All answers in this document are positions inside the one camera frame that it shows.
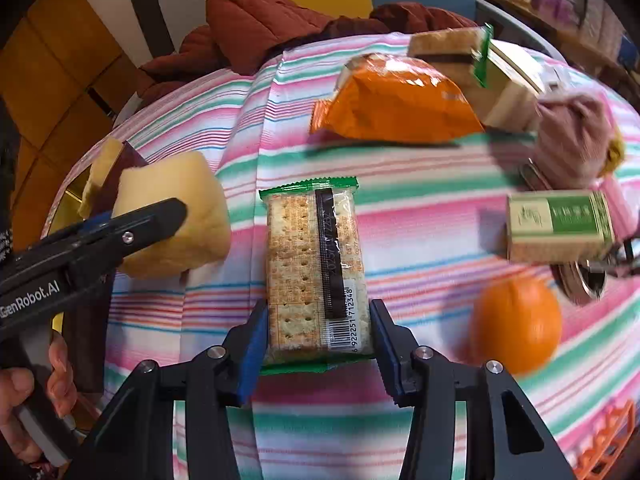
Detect beige box with ornament print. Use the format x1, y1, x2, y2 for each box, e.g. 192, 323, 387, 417
470, 40, 546, 131

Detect orange snack bag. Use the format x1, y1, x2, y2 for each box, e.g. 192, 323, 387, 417
309, 54, 486, 143

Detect yellow sock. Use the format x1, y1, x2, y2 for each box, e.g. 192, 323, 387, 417
605, 125, 629, 177

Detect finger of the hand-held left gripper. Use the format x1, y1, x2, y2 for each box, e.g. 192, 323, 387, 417
64, 198, 189, 267
44, 211, 117, 252

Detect dark brown gift bag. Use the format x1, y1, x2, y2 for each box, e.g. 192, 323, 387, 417
47, 137, 151, 396

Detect round metal object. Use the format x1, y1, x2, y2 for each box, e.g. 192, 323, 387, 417
552, 255, 608, 307

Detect reddish brown jacket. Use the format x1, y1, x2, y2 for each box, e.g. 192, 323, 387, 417
137, 0, 481, 106

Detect black chair armrest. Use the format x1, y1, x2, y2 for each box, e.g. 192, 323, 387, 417
127, 0, 176, 58

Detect purple box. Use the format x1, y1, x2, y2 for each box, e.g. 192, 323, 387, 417
532, 0, 576, 21

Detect orange plastic basket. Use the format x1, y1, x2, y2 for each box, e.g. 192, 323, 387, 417
572, 400, 637, 480

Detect wooden shelf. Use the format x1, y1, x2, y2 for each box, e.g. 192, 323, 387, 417
480, 0, 640, 96

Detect pink knitted sock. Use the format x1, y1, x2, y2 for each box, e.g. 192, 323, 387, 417
532, 91, 616, 188

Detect person's left hand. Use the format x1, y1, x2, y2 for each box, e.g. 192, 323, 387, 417
0, 332, 78, 463

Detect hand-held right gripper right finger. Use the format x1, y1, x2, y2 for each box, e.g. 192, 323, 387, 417
369, 299, 576, 480

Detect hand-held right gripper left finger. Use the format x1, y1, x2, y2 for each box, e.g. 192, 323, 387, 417
75, 299, 271, 480

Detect orange fruit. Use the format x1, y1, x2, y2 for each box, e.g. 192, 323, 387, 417
469, 277, 563, 376

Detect green-edged cracker packet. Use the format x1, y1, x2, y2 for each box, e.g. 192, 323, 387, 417
258, 176, 376, 376
407, 24, 495, 88

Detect small green and beige box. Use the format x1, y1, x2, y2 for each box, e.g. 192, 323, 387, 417
506, 190, 616, 264

